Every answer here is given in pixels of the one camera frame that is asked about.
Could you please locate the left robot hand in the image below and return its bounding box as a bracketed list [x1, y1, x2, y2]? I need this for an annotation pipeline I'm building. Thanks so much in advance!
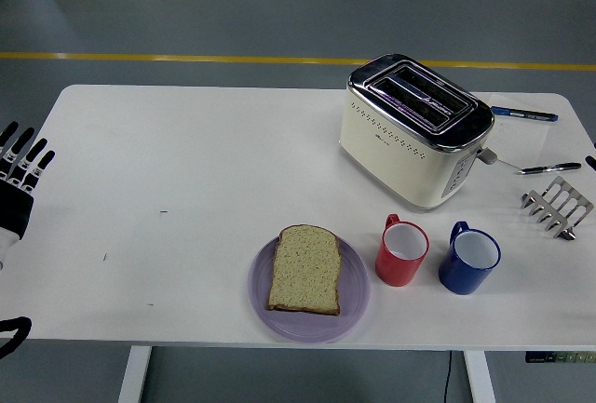
[0, 121, 57, 272]

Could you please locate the purple plastic plate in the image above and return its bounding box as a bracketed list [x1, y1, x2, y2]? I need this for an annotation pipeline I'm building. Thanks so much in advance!
[247, 235, 373, 343]

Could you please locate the brown bread slice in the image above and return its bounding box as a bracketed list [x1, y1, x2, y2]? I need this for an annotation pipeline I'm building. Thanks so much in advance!
[265, 223, 343, 316]

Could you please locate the black ballpoint pen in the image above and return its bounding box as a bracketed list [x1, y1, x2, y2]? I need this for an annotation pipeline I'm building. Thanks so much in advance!
[514, 162, 583, 176]

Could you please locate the metal toast rack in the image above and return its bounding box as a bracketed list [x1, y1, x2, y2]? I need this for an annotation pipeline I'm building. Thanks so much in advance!
[520, 176, 595, 241]

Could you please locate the blue marker pen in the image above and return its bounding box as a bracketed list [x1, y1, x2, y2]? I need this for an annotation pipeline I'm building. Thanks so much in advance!
[489, 105, 560, 122]

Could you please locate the blue enamel mug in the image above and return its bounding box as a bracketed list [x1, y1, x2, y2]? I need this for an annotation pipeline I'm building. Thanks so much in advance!
[438, 221, 503, 296]

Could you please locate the cream and chrome toaster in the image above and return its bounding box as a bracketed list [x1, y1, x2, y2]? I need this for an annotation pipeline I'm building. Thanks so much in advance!
[338, 52, 500, 212]

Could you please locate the table height control panel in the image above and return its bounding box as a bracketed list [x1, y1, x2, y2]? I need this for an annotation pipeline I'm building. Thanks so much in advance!
[525, 351, 596, 365]

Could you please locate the white table leg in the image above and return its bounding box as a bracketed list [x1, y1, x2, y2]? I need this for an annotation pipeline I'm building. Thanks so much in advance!
[463, 350, 497, 403]
[116, 345, 153, 403]

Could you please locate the red enamel mug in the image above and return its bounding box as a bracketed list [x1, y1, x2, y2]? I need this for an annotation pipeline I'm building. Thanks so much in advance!
[374, 213, 430, 289]

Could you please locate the thin black cable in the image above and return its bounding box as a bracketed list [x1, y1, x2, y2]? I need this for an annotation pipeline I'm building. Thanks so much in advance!
[441, 350, 454, 403]

